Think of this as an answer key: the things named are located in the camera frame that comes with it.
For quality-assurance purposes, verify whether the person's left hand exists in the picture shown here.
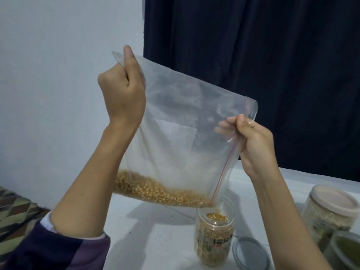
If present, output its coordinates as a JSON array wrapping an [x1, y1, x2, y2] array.
[[98, 45, 147, 133]]

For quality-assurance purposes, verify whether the person's right hand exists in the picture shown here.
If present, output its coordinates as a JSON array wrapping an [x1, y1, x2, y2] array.
[[216, 114, 279, 180]]

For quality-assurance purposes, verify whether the zip bag of corn kernels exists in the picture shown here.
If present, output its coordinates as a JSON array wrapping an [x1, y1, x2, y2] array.
[[111, 50, 258, 208]]

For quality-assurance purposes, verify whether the pink round lid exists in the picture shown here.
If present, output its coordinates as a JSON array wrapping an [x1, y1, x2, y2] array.
[[311, 185, 360, 218]]

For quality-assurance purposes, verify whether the transparent jar pink lid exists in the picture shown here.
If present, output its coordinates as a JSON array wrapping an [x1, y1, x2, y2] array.
[[301, 185, 360, 248]]

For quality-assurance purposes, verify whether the transparent jar blue lid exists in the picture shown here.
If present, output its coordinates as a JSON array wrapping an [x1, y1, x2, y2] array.
[[194, 196, 236, 267]]

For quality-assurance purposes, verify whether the blue round lid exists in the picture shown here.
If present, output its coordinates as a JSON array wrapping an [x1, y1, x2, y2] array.
[[232, 236, 271, 270]]

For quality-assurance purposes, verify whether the pile of green beans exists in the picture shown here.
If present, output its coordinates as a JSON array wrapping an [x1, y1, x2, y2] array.
[[336, 236, 360, 267]]

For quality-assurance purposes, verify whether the person's left forearm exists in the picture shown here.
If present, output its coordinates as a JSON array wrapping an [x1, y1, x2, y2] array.
[[3, 125, 140, 270]]

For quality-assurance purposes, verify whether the person's right forearm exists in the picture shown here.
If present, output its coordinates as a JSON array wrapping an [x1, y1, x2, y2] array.
[[247, 170, 333, 270]]

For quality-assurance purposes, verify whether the dark navy curtain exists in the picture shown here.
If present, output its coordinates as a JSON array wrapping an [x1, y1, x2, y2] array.
[[143, 0, 360, 182]]

